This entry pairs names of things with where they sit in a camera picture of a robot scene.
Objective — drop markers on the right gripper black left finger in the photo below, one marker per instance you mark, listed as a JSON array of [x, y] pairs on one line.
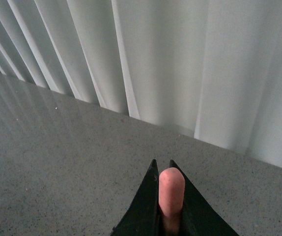
[[142, 217]]

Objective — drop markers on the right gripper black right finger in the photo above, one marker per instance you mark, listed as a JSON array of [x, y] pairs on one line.
[[198, 218]]

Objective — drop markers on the pink chopstick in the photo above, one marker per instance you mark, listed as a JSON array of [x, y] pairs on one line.
[[171, 197]]

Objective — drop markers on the white pleated curtain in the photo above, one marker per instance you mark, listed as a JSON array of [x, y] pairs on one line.
[[210, 69]]

